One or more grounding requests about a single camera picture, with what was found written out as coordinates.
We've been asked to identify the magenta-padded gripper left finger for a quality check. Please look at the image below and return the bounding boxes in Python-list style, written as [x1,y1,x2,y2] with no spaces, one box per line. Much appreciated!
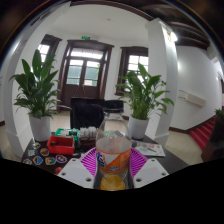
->
[57,147,100,190]

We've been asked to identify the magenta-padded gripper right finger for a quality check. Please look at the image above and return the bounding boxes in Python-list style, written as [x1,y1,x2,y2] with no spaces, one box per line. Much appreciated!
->
[129,147,170,190]

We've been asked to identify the orange drink plastic bottle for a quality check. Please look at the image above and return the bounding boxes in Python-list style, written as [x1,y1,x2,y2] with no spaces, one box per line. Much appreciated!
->
[95,99,133,192]

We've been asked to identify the purple round sticker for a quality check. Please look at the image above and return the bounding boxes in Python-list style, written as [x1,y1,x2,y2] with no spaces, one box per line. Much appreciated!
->
[55,154,68,164]

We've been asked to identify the white printed leaflet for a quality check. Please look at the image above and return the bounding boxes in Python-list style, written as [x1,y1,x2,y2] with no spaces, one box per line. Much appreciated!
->
[134,141,167,158]

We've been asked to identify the red plastic box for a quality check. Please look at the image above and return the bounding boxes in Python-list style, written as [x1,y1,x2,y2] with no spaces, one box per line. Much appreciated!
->
[46,134,76,156]

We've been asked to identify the orange round sticker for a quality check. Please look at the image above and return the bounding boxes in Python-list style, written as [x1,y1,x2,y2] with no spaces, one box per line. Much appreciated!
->
[39,147,50,157]

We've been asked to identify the blue shield sticker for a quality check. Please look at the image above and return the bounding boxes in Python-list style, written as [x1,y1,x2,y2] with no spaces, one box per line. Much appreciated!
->
[32,155,44,166]

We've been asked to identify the dark box of white packets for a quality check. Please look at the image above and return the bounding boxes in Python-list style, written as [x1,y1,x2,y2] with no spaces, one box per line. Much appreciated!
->
[78,126,99,150]

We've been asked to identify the green flat box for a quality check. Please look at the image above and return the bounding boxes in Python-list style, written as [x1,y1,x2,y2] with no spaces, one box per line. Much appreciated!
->
[54,128,81,138]

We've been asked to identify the red carpeted staircase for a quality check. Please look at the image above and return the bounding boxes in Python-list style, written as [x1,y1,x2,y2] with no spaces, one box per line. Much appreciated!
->
[189,118,218,151]

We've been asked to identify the green potted plant white pot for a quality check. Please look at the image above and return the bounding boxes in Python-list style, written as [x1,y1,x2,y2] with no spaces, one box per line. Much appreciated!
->
[9,49,65,143]
[115,63,175,141]

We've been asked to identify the dark wooden double door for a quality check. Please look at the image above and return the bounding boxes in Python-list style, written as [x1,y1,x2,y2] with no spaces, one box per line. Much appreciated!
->
[57,39,115,111]

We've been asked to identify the dark framed window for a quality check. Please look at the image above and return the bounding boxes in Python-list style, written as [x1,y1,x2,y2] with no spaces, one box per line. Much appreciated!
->
[37,33,63,68]
[114,46,150,96]

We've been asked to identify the dark wooden stair post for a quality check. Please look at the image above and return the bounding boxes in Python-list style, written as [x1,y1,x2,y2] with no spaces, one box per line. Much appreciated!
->
[201,116,224,163]

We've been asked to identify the white wall unit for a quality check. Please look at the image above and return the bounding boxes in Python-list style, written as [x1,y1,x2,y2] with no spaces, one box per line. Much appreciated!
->
[177,89,207,108]

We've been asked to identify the glowing wall lamp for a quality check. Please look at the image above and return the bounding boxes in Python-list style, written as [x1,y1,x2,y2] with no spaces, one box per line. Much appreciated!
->
[169,31,180,43]

